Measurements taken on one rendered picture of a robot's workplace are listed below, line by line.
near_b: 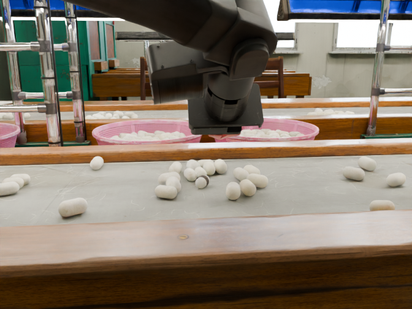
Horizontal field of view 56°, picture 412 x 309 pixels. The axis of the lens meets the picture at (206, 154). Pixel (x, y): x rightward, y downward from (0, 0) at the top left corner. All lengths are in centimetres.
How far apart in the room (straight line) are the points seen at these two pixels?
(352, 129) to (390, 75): 518
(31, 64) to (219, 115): 301
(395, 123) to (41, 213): 101
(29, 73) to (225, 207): 303
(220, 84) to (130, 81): 288
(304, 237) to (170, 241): 14
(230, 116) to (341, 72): 558
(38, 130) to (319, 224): 85
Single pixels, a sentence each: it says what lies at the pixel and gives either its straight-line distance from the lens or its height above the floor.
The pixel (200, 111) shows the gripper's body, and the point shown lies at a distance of 53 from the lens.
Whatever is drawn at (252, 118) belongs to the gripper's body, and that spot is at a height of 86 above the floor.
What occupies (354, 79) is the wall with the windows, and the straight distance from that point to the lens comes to 615.
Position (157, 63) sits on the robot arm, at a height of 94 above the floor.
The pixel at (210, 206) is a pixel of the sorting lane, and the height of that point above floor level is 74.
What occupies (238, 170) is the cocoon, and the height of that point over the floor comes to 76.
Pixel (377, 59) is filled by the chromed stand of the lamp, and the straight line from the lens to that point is 120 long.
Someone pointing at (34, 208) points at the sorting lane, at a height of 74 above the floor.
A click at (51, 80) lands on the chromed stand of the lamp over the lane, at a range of 84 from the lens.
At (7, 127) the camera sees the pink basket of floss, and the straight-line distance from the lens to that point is 113.
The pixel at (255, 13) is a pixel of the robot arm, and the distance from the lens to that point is 39.
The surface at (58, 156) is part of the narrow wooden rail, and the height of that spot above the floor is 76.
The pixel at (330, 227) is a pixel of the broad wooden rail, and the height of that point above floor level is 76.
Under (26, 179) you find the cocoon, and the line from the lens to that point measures 70.
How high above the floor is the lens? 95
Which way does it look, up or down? 15 degrees down
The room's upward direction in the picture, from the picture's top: straight up
